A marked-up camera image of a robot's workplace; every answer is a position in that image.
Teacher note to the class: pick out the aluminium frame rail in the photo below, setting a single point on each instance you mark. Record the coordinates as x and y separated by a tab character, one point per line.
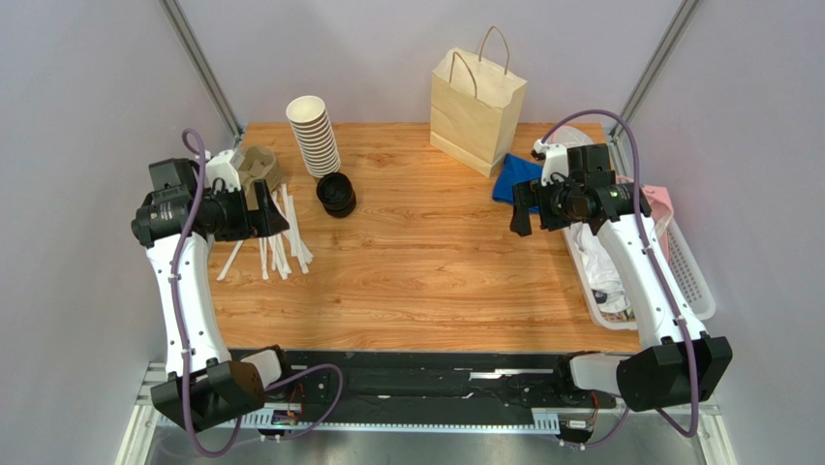
276	434

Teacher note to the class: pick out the cardboard cup carrier stack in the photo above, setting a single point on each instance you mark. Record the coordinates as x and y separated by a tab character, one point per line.
259	162

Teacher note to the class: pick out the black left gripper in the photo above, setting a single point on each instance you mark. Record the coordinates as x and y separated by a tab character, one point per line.
264	221

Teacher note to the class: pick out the stack of black lids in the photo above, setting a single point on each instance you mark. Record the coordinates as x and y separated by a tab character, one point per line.
336	194

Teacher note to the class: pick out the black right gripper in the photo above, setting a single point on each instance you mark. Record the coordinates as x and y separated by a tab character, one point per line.
534	204

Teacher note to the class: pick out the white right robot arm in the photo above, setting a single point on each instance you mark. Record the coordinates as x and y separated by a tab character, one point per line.
680	362

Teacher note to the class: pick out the white plastic basket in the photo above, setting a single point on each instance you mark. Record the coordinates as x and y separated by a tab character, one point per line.
684	268

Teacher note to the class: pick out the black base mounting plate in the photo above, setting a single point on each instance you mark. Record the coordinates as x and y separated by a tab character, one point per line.
433	388

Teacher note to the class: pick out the stack of paper cups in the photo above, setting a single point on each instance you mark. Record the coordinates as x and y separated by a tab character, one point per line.
312	129

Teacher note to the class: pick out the pink mesh bag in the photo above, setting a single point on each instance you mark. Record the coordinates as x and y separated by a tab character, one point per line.
662	213

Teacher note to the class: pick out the blue cloth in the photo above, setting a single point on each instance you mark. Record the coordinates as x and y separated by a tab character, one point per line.
514	170

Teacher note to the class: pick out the white garment in basket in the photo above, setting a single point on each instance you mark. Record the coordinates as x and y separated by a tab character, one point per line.
600	272

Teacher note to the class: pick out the pile of wrapped straws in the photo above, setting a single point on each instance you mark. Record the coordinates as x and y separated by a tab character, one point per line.
281	254

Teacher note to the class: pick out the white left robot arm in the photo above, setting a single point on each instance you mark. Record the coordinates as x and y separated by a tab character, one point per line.
205	385

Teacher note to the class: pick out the brown paper bag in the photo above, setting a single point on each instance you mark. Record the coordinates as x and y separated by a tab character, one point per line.
475	108

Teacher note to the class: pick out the white pink mesh pouches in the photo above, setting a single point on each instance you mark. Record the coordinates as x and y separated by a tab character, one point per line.
570	137

